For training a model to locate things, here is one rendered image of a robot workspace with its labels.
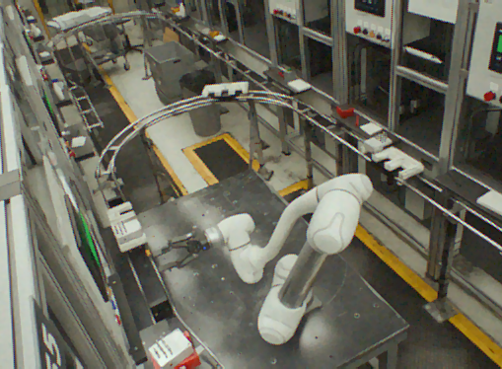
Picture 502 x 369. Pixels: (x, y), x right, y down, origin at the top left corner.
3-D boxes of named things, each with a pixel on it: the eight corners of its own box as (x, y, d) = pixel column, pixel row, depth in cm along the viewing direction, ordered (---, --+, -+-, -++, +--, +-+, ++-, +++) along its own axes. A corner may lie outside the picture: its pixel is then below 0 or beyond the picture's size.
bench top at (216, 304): (409, 331, 199) (409, 325, 197) (181, 463, 170) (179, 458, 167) (253, 172, 313) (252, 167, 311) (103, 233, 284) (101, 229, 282)
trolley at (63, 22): (83, 90, 654) (56, 22, 597) (66, 82, 690) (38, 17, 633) (134, 67, 697) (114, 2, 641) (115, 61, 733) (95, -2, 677)
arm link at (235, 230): (217, 222, 189) (230, 252, 189) (251, 208, 193) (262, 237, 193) (212, 223, 199) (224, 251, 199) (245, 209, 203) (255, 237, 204)
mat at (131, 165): (195, 203, 401) (195, 201, 401) (131, 229, 385) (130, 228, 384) (84, 41, 847) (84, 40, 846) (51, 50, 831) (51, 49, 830)
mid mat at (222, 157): (271, 175, 419) (271, 174, 418) (217, 197, 404) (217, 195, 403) (227, 132, 495) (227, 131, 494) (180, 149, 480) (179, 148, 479)
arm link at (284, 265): (317, 283, 215) (314, 250, 202) (307, 314, 202) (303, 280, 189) (284, 276, 221) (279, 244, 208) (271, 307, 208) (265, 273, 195)
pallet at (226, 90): (204, 104, 377) (201, 92, 371) (207, 96, 388) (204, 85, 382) (248, 100, 371) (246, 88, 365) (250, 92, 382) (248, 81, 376)
